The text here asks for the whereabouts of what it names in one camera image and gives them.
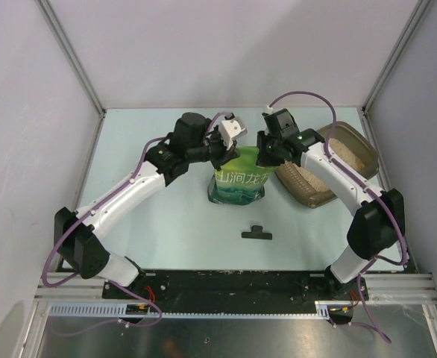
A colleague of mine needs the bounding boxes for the white slotted cable duct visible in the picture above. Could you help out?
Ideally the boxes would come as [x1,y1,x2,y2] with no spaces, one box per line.
[49,301,329,319]

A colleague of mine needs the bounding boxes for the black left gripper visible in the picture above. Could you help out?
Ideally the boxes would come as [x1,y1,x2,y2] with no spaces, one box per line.
[186,124,240,171]

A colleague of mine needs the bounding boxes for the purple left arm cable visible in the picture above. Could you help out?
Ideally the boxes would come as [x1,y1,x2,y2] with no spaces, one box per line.
[41,110,234,336]

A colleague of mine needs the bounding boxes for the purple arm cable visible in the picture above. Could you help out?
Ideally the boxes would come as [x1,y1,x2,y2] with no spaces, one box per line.
[268,90,409,343]
[41,110,234,336]

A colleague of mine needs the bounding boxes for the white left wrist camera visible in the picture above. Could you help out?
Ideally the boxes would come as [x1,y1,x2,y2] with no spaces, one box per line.
[218,113,248,149]

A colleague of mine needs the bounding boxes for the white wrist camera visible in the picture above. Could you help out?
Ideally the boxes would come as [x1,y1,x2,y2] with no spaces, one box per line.
[264,106,274,114]
[218,113,248,149]

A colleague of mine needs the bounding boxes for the green litter bag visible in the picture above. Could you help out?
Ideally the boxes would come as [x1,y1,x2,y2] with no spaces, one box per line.
[207,146,277,206]

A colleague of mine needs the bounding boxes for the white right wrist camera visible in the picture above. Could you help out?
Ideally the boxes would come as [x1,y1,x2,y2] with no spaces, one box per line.
[264,106,274,114]

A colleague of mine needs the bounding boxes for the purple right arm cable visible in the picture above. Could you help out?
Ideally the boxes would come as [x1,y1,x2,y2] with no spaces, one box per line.
[268,90,409,343]

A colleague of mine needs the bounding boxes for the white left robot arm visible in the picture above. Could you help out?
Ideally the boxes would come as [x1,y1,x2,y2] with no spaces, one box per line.
[54,112,247,298]

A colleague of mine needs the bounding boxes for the beige cat litter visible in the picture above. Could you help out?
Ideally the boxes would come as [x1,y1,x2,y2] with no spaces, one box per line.
[294,139,365,192]

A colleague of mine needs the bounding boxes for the aluminium frame rail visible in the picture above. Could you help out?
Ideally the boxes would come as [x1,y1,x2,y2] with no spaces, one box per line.
[34,271,107,303]

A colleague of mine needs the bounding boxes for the black bag clip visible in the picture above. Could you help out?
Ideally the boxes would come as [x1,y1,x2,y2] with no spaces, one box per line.
[241,225,273,240]

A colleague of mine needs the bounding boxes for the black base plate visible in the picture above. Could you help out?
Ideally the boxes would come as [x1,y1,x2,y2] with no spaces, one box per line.
[102,268,368,304]

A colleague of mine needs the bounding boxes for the brown plastic litter box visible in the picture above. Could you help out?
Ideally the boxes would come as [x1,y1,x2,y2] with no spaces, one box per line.
[275,121,379,209]

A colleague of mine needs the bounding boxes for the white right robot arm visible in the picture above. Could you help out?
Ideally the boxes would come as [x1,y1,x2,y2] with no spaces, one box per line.
[257,107,408,299]

